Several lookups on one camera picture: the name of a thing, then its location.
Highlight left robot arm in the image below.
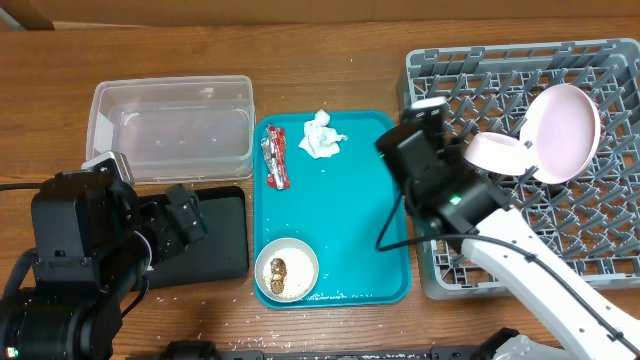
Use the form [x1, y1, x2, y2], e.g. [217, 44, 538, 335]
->
[1, 166, 208, 359]

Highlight crumpled white tissue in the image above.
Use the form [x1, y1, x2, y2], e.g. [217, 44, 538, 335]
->
[298, 110, 348, 159]

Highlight teal plastic tray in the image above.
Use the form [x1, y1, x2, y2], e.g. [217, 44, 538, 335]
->
[253, 110, 412, 308]

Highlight large white plate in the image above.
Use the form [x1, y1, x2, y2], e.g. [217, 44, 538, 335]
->
[520, 84, 601, 184]

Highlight black plastic bin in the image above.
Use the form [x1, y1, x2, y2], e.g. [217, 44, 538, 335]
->
[146, 186, 249, 289]

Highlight pink bowl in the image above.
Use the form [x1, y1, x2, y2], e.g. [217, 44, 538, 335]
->
[464, 132, 533, 176]

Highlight red foil wrapper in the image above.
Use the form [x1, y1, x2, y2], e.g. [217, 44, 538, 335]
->
[261, 125, 290, 190]

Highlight clear plastic bin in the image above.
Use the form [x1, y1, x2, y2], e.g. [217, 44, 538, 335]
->
[85, 75, 256, 184]

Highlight grey bowl with rice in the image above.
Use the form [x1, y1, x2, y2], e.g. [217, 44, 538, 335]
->
[254, 238, 319, 304]

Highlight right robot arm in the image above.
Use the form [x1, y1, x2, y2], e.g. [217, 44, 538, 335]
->
[375, 120, 639, 359]

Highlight brown food piece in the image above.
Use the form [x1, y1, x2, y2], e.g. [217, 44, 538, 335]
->
[270, 258, 287, 294]

